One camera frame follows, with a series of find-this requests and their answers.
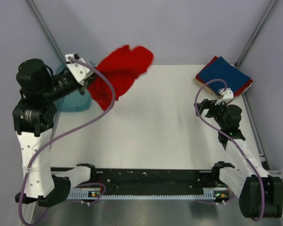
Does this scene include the folded red t shirt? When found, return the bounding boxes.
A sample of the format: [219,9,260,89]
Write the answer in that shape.
[195,56,254,105]

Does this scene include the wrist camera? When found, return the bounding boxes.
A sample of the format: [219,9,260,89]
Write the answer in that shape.
[65,53,93,86]
[215,88,234,105]

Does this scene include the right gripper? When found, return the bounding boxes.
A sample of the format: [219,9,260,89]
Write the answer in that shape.
[194,98,228,129]

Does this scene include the right aluminium frame post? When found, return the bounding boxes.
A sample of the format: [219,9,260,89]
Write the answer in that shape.
[234,0,280,68]

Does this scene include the folded blue t shirt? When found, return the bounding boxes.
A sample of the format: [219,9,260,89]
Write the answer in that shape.
[198,56,251,101]

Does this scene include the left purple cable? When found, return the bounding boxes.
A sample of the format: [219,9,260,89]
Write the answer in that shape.
[18,56,115,225]

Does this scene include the red t shirt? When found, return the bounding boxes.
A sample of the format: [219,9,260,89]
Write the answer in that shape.
[195,56,254,105]
[88,45,154,111]

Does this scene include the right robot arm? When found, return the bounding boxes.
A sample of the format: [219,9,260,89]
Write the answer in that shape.
[194,99,283,220]

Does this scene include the left aluminium frame post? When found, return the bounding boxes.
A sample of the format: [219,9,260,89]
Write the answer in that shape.
[25,0,65,63]

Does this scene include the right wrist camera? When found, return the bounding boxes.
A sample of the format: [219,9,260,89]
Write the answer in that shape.
[215,88,234,105]

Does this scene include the purple cable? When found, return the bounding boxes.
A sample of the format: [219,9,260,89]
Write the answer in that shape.
[18,56,115,225]
[193,79,266,222]

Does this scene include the grey cable duct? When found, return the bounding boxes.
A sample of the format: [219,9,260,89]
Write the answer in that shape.
[67,188,231,202]

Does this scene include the aluminium frame post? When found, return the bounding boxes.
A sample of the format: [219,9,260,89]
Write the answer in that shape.
[234,0,280,68]
[25,0,65,63]

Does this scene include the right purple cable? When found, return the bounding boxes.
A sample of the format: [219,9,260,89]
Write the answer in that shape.
[193,79,266,222]

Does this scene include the folded cream t shirt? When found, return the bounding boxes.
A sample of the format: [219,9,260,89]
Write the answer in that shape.
[193,78,220,99]

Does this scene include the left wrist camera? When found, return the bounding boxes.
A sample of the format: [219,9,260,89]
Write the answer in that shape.
[65,53,93,86]

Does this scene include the teal plastic bin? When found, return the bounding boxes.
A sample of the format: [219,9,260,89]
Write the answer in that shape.
[55,63,92,113]

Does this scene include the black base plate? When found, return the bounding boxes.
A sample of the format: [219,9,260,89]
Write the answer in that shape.
[86,168,230,195]

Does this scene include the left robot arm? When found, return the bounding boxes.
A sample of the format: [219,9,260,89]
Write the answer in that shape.
[12,58,98,208]

